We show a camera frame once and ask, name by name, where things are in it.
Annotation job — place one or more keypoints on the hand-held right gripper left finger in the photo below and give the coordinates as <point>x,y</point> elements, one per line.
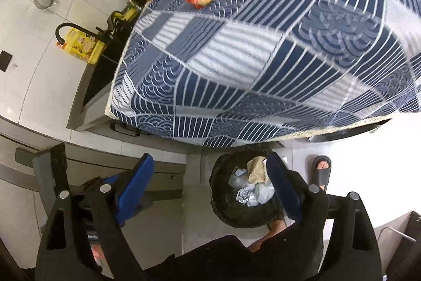
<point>135,192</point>

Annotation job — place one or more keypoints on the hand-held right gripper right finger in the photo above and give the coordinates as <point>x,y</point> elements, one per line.
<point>284,192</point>

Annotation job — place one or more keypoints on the white plastic bag ball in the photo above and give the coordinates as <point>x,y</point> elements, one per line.
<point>253,195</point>

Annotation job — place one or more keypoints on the brown crushed paper cup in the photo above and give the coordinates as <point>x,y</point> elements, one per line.
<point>256,169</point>

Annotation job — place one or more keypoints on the black trash bin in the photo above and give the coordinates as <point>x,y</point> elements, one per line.
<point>227,212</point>

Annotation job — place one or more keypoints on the black slipper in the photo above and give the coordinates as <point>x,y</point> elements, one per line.
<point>320,179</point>

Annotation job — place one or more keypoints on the person's leg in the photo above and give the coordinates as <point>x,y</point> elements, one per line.
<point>266,235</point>

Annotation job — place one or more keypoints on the person's foot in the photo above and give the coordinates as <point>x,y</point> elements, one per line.
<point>323,165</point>

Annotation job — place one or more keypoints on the grey base cabinet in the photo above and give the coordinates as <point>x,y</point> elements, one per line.
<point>98,156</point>

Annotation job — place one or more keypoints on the person's black shorts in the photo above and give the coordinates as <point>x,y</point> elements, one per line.
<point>213,261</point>

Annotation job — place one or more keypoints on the blue patterned tablecloth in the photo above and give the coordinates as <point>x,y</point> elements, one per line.
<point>263,70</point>

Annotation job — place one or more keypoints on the dark box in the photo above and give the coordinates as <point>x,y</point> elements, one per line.
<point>408,254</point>

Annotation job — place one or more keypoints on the yellow printed package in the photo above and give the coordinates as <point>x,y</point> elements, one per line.
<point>82,47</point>

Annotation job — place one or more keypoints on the black faucet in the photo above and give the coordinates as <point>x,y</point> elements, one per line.
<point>61,29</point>

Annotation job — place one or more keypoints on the black wall plate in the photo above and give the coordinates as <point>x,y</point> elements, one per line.
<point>5,61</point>

